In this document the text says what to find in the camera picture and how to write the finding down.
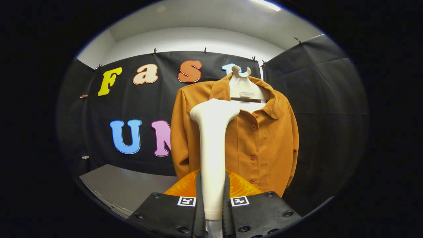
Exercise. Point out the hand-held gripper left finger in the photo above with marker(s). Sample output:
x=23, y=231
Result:
x=165, y=211

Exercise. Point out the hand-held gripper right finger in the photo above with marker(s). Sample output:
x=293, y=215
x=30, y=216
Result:
x=261, y=211

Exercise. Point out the orange button shirt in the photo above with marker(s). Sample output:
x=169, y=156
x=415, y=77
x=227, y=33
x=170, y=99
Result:
x=264, y=138

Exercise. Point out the white garment steamer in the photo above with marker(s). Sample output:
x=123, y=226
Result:
x=213, y=148

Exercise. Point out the grey cabinet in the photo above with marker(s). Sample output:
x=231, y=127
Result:
x=125, y=185

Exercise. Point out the white mannequin torso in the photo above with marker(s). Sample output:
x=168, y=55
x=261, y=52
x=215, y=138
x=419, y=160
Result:
x=244, y=89

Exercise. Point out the row of black backdrop clips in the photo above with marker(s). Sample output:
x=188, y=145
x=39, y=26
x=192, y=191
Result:
x=154, y=52

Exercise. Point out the long ceiling light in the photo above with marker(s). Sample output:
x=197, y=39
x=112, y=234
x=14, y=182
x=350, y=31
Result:
x=267, y=5

